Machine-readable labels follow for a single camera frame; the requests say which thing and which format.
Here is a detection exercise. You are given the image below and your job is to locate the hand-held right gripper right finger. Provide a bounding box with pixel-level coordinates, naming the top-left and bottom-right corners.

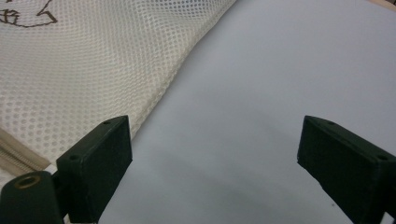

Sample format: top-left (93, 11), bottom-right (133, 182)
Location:
top-left (297, 115), bottom-right (396, 224)

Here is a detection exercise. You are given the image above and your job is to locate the pale blue table mat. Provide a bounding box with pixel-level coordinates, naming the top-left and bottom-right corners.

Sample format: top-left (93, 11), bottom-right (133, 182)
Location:
top-left (64, 0), bottom-right (396, 224)

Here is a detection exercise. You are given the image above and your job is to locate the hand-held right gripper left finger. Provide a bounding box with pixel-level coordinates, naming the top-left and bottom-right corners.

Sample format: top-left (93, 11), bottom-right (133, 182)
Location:
top-left (56, 115), bottom-right (134, 224)

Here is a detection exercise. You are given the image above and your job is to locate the cream mesh laundry bag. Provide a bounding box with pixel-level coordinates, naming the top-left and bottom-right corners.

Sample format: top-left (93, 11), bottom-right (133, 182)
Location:
top-left (0, 0), bottom-right (238, 190)

